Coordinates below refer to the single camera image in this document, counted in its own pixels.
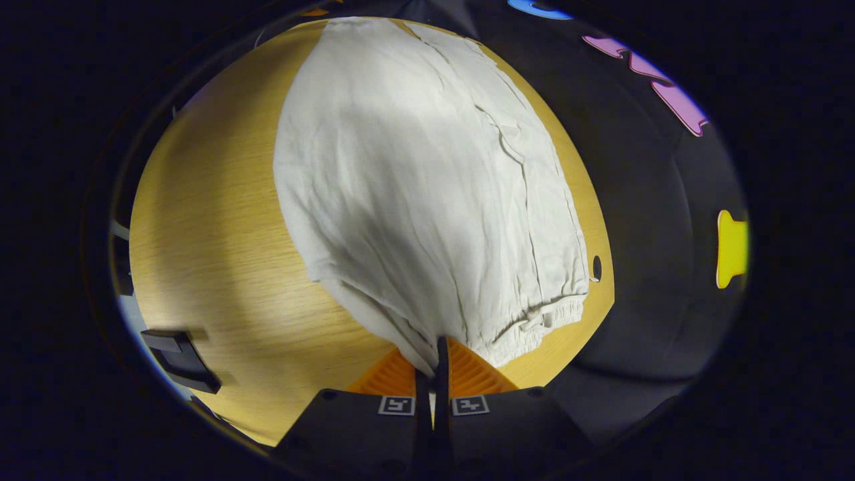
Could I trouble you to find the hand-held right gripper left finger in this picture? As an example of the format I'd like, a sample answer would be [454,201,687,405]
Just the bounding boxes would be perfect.
[271,346,434,476]

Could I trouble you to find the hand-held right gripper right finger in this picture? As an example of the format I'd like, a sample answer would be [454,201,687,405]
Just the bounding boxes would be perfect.
[433,336,590,479]

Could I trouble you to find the white jeans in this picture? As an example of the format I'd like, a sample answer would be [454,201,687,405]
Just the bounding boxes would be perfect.
[273,17,592,378]

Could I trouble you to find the black backdrop cloth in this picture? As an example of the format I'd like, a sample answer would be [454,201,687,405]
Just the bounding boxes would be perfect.
[394,0,750,448]

